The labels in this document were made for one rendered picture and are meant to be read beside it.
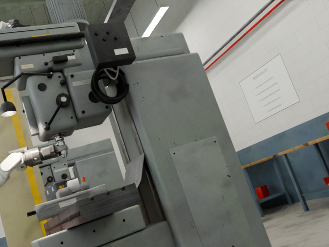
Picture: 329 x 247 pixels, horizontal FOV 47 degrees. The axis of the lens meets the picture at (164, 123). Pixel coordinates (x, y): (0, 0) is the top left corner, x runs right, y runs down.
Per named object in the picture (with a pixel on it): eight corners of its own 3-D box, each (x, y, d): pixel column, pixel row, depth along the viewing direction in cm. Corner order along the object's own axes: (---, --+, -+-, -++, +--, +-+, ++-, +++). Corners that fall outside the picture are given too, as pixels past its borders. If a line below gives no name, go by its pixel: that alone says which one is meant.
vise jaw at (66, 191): (60, 197, 180) (58, 189, 181) (57, 201, 194) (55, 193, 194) (72, 193, 183) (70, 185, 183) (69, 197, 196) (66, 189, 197)
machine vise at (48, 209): (38, 220, 174) (32, 197, 176) (37, 222, 187) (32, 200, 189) (109, 196, 189) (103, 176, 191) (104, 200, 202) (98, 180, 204)
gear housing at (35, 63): (18, 74, 186) (13, 56, 188) (16, 92, 208) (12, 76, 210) (83, 64, 202) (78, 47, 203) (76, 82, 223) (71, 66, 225)
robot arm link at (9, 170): (23, 158, 187) (2, 177, 183) (28, 163, 195) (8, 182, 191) (14, 149, 189) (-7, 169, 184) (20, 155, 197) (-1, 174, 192)
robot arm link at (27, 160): (32, 162, 188) (9, 169, 186) (38, 168, 197) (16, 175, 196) (28, 142, 192) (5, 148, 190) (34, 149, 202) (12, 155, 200)
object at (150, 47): (66, 80, 196) (56, 45, 200) (60, 96, 216) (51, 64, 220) (194, 59, 232) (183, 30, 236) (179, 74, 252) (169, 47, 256)
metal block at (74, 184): (70, 192, 187) (67, 181, 188) (69, 194, 192) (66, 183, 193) (81, 189, 189) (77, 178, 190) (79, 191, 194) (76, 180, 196)
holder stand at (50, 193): (63, 215, 213) (54, 181, 216) (52, 220, 230) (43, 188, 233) (83, 209, 220) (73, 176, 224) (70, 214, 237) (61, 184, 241)
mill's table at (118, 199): (82, 223, 133) (76, 201, 135) (46, 236, 242) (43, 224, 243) (141, 202, 144) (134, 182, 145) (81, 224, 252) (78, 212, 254)
